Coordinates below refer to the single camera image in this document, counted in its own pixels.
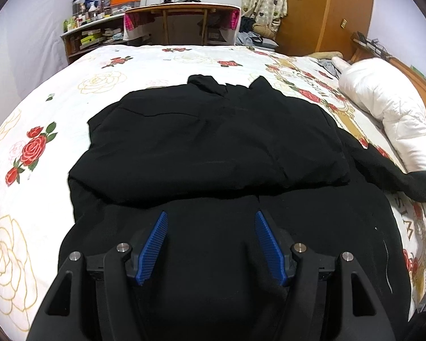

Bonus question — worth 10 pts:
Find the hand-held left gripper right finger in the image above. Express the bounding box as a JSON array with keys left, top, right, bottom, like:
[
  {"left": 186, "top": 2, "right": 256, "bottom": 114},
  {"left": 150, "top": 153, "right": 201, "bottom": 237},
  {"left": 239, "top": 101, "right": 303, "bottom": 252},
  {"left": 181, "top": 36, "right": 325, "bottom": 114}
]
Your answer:
[{"left": 254, "top": 209, "right": 400, "bottom": 341}]

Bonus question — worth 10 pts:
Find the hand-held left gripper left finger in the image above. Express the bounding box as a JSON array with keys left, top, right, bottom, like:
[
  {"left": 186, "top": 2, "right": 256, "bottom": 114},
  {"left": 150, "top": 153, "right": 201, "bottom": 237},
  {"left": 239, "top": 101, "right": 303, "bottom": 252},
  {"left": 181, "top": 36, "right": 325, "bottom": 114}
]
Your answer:
[{"left": 26, "top": 211, "right": 169, "bottom": 341}]

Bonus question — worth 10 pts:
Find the black coat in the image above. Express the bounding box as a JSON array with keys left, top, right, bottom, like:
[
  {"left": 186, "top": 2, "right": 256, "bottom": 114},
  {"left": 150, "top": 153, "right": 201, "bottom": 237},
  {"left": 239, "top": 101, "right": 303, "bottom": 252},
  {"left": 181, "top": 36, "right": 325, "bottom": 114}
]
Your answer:
[{"left": 57, "top": 74, "right": 426, "bottom": 341}]

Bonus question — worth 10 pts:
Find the pile of clothes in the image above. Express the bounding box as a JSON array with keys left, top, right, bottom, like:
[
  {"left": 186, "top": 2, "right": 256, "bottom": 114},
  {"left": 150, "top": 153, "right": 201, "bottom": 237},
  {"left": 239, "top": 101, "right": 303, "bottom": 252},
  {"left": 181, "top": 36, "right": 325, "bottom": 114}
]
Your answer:
[{"left": 236, "top": 16, "right": 279, "bottom": 48}]

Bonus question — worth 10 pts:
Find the floral rose blanket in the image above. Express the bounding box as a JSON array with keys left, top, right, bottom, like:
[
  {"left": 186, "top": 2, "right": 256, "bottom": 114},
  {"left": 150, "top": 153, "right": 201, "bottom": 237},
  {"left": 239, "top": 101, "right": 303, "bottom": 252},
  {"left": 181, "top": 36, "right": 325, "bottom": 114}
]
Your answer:
[{"left": 0, "top": 44, "right": 426, "bottom": 324}]

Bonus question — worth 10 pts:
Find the white duvet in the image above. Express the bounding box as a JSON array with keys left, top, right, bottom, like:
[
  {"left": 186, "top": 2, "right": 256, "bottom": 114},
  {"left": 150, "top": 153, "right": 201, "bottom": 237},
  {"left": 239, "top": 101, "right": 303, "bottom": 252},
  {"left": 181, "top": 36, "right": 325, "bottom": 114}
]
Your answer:
[{"left": 332, "top": 56, "right": 426, "bottom": 174}]

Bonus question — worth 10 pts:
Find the grey cloth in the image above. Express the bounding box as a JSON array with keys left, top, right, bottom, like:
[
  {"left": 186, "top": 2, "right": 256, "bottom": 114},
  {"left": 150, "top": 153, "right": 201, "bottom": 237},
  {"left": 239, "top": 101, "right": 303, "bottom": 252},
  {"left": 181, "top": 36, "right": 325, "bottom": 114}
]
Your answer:
[{"left": 318, "top": 57, "right": 342, "bottom": 78}]

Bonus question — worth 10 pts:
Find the wooden shelf unit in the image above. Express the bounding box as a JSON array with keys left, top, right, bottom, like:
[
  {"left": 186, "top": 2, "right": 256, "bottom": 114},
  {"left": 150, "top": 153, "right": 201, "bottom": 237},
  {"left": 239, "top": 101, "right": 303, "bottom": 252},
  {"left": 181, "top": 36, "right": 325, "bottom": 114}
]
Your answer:
[{"left": 60, "top": 14, "right": 128, "bottom": 65}]

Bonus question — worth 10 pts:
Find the cardboard box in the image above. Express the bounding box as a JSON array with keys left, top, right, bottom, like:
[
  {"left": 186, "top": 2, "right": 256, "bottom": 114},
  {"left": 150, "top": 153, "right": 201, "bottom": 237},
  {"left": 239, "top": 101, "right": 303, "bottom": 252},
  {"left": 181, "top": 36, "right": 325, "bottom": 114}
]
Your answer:
[{"left": 206, "top": 25, "right": 235, "bottom": 45}]

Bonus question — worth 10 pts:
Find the pink and white cloth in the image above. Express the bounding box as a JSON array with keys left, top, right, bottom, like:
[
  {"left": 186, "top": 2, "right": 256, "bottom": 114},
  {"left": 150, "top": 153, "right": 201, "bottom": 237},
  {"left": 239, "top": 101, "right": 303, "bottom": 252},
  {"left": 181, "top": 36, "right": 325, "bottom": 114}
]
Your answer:
[{"left": 124, "top": 11, "right": 153, "bottom": 41}]

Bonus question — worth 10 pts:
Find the cluster of bottles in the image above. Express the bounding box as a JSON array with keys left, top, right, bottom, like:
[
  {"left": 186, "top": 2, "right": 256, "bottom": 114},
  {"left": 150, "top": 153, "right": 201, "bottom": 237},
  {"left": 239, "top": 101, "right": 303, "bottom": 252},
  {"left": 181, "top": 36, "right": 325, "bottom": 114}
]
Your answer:
[{"left": 64, "top": 0, "right": 109, "bottom": 31}]

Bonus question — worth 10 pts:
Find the wooden desk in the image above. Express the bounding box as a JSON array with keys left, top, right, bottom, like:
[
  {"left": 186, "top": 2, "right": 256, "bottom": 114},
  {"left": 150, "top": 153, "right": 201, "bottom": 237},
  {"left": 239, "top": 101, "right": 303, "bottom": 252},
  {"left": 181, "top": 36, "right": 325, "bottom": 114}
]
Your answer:
[{"left": 124, "top": 3, "right": 242, "bottom": 47}]

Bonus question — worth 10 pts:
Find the wooden wardrobe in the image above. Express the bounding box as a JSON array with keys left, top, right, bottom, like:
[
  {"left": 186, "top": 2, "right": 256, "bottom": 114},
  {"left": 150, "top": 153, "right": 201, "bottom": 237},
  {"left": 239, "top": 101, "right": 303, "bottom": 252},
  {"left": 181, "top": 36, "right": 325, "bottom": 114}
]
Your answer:
[{"left": 275, "top": 0, "right": 375, "bottom": 57}]

